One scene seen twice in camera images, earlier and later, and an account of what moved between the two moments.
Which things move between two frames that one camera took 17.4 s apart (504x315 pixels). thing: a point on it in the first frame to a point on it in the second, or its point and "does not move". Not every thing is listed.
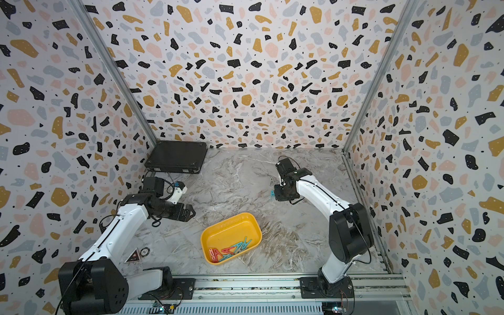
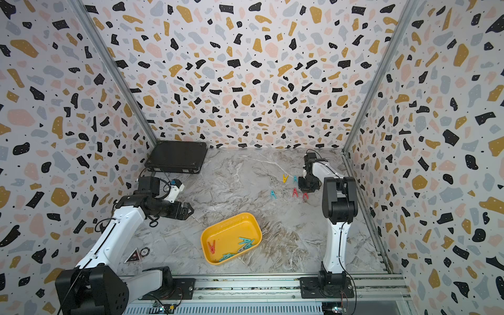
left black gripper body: x=173 y=211 does not move
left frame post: x=84 y=18 does not move
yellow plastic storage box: x=230 y=238 does not move
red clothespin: x=214 y=253 to x=212 y=247
